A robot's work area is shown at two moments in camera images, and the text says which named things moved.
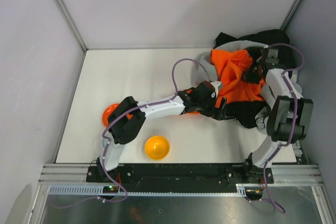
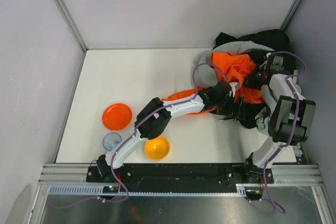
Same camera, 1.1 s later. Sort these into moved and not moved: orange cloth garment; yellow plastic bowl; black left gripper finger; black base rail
Moved: black left gripper finger
Not moved: yellow plastic bowl; orange cloth garment; black base rail
